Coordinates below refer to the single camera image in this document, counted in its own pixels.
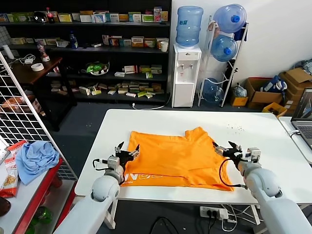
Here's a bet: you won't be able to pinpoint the labelled blue water jug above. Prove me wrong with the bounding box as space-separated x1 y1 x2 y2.
175 6 204 48

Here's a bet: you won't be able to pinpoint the blue white pack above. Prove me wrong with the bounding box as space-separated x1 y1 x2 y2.
263 75 288 93

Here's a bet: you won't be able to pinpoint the orange t-shirt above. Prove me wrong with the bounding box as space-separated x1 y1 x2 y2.
120 126 235 193

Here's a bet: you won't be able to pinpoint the red edged white shelf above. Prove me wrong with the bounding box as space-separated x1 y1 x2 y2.
0 136 78 234

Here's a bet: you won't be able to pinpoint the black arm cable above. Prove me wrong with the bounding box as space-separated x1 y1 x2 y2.
92 158 109 171
218 158 248 188

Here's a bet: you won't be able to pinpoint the cola bottle red cap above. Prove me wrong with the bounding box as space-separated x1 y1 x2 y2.
45 7 56 24

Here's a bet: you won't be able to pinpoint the grey laptop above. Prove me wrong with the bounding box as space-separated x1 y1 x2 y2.
291 88 312 151

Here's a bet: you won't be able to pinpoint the blue grey clothes pile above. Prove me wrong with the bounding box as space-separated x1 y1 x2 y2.
293 58 312 76

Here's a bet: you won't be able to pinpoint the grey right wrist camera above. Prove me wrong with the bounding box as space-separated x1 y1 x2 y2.
245 147 262 163

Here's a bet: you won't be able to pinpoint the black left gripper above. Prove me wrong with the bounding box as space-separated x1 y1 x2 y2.
114 141 141 169

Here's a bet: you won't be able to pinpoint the black shelving unit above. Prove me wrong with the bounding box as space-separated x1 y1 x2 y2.
0 0 173 106

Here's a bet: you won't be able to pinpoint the dark brown bottle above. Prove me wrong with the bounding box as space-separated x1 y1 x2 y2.
0 196 12 217

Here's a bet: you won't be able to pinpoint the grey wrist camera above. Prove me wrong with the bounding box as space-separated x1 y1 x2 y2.
245 147 262 163
107 156 120 170

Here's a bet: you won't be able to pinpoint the green plastic bottle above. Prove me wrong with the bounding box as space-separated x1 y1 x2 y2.
25 206 53 234

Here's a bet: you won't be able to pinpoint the red snack bag chips picture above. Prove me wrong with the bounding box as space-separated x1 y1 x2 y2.
0 157 20 198

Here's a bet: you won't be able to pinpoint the blue plastic bottle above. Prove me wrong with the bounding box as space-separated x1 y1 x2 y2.
69 31 79 49

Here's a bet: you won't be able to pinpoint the white charger with cable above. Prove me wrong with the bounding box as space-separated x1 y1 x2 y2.
18 54 37 65

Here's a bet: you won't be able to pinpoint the bowl with green packets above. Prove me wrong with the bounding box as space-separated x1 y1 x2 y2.
81 60 111 77

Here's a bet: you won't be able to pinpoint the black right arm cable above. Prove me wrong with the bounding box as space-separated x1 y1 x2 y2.
218 158 248 188

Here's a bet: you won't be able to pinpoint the open cardboard box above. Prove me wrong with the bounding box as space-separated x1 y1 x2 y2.
245 77 285 110

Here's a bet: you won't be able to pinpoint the brown wooden table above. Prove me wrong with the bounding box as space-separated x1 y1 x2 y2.
0 56 78 132

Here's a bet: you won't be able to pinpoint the dark blue cloth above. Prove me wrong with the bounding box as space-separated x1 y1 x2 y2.
234 22 249 42

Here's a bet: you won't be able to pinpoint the yellow plastic bin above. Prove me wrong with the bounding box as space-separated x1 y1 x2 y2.
262 102 288 119

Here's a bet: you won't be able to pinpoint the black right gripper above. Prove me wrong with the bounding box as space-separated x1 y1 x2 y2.
212 140 244 161

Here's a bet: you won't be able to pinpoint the white power strip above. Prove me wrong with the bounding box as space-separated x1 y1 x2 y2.
199 206 230 220

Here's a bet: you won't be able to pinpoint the white water dispenser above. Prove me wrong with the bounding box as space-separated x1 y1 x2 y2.
171 43 202 108

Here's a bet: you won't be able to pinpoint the light blue garment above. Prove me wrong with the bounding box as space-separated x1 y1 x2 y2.
15 141 60 185

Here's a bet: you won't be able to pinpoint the white wire grid panel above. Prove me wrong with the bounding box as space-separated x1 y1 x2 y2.
0 50 78 181

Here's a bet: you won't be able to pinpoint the white blue medicine box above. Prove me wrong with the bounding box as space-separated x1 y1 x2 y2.
91 13 107 24

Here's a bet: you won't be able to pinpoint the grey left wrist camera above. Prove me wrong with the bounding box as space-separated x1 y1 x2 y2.
107 156 120 170

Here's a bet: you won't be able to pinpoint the white metal jug rack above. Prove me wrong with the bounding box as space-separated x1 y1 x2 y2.
197 16 250 108

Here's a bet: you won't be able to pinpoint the white cylinder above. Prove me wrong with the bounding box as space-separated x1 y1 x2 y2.
2 44 15 60

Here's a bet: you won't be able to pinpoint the white floor cable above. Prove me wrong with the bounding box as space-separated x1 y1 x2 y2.
132 94 173 111

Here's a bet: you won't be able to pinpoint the black strap bag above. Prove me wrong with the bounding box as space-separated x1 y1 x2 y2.
224 63 239 82

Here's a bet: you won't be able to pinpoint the yellow white medicine box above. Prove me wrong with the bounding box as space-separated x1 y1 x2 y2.
58 13 73 23

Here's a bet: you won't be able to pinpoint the tall pink blue box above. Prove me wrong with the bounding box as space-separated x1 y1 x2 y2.
153 7 163 23

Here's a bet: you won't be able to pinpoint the black floor cable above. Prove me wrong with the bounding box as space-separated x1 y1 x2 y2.
148 216 181 234

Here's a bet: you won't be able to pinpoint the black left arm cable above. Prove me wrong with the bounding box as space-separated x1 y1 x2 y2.
92 158 109 171

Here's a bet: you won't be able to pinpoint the pink drink bottle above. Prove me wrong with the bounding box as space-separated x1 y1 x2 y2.
36 41 51 62

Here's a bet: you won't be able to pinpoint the stacked cardboard boxes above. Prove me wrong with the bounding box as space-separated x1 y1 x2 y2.
279 68 312 115

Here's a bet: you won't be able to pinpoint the shiny dark dome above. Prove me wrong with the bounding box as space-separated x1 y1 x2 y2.
33 11 47 24

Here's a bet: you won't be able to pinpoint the grey plastic bag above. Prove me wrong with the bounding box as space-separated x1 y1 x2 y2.
233 83 248 98

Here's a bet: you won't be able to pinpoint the teal white medicine box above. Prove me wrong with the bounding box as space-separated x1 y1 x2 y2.
128 12 142 23

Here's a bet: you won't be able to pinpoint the red white snack bag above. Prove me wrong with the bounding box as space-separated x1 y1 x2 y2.
7 140 27 159

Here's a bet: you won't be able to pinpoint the small yellow box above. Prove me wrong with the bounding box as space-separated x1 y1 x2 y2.
230 95 249 107

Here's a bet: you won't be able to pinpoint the orange white medicine box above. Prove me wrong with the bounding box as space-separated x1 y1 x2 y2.
131 36 145 48

